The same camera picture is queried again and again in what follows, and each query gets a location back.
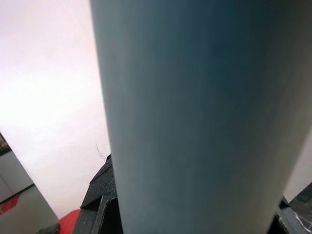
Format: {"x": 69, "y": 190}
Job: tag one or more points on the white plastic table leg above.
{"x": 195, "y": 109}

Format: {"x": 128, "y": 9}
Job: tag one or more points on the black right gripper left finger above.
{"x": 102, "y": 195}

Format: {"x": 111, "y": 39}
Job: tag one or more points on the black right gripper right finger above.
{"x": 290, "y": 219}

